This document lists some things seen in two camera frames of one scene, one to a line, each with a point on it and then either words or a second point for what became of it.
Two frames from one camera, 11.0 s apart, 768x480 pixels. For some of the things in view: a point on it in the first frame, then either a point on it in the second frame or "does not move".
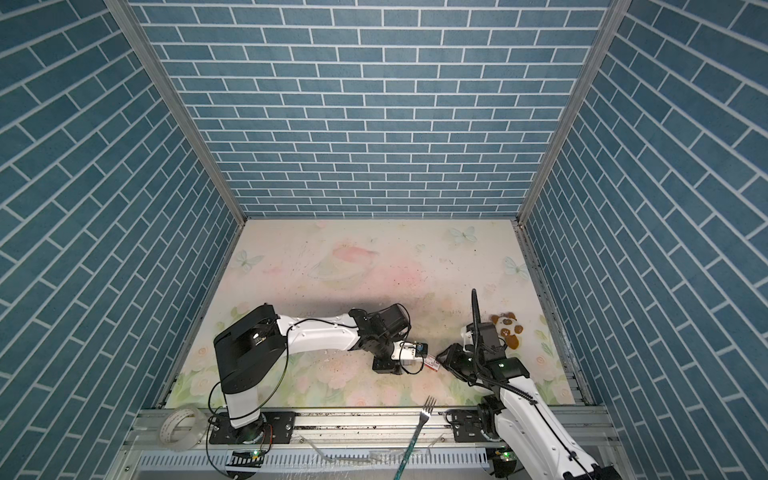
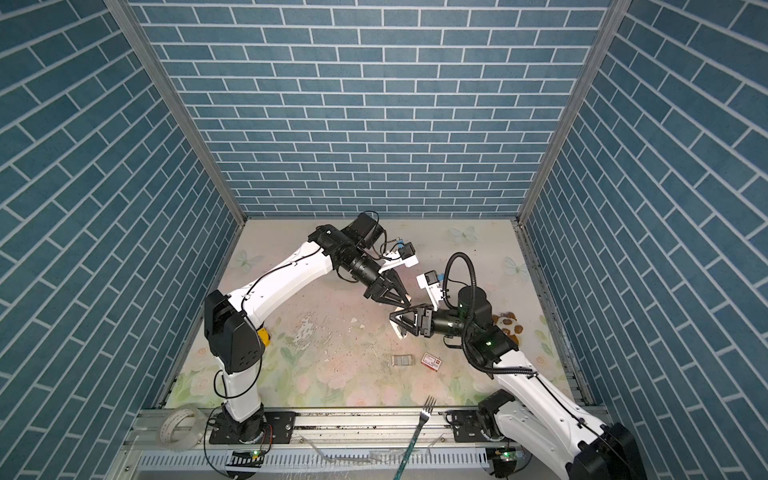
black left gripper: (387, 367) to (381, 286)
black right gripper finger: (453, 369) to (406, 319)
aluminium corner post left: (127, 13) does not move
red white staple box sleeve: (432, 363) does not move
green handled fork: (425, 414) does not move
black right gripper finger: (451, 351) to (410, 310)
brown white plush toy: (508, 328) does not move
